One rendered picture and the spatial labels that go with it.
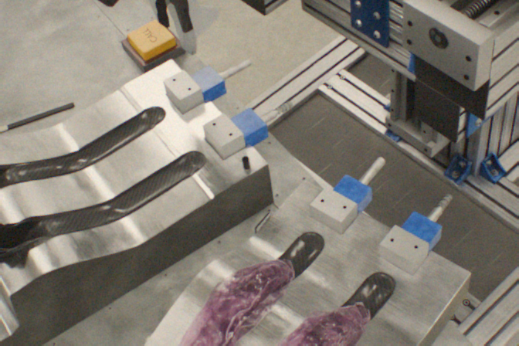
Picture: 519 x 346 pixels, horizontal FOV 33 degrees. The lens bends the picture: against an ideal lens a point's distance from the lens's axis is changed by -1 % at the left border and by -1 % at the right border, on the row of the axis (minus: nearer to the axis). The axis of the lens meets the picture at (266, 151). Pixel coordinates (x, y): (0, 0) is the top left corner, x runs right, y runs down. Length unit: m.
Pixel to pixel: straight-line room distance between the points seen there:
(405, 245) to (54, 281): 0.44
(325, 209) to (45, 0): 0.75
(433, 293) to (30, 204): 0.53
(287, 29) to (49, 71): 1.27
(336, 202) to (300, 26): 1.57
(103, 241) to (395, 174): 1.02
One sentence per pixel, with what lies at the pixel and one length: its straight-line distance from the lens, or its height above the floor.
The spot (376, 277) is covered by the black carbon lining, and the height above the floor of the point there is 0.85.
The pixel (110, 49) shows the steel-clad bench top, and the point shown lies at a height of 0.80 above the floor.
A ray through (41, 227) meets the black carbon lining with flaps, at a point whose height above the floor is 0.92.
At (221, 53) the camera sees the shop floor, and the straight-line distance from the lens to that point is 2.62.
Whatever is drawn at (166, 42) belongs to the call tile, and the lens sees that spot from 1.45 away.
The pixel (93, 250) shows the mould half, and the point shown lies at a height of 0.91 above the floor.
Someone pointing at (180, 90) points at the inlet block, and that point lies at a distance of 1.25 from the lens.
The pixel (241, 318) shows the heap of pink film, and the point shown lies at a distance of 1.02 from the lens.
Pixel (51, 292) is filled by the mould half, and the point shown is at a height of 0.89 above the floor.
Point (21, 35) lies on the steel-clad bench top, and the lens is 1.60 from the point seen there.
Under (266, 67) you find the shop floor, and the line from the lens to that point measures 2.56.
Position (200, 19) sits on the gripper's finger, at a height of 1.05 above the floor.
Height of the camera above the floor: 1.80
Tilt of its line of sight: 50 degrees down
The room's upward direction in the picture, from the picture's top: 9 degrees counter-clockwise
